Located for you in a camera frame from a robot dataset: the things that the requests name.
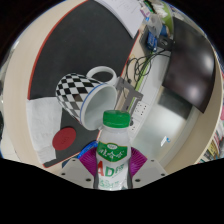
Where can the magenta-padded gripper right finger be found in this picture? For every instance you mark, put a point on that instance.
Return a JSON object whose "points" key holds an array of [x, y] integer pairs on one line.
{"points": [[148, 171]]}

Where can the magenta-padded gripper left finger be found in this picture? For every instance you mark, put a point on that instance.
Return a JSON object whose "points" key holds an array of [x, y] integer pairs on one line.
{"points": [[77, 173]]}

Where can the white drink bottle green cap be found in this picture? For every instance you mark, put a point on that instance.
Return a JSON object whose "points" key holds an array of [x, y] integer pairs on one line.
{"points": [[113, 156]]}

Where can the flat round red coaster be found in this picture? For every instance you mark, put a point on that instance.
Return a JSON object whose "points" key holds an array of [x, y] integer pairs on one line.
{"points": [[64, 138]]}

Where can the white folded paper napkin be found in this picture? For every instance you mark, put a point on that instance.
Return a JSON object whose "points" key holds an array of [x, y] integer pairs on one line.
{"points": [[41, 126]]}

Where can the grey metal laptop stand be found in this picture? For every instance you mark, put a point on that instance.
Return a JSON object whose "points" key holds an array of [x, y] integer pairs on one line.
{"points": [[131, 95]]}

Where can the black white checkered mug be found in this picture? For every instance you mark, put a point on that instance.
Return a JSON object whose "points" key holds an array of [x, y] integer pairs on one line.
{"points": [[73, 93]]}

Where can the black computer monitor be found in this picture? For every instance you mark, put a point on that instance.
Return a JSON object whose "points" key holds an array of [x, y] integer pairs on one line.
{"points": [[190, 63]]}

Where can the black desk mat red edge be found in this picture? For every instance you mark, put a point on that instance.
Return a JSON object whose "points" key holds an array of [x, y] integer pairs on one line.
{"points": [[80, 43]]}

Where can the small blue box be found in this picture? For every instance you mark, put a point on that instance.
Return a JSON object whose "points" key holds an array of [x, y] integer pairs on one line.
{"points": [[152, 40]]}

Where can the white open notebook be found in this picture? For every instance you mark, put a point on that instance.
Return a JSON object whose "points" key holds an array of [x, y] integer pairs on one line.
{"points": [[125, 13]]}

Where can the white wall power outlet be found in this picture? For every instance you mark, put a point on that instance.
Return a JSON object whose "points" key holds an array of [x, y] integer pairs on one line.
{"points": [[140, 109]]}

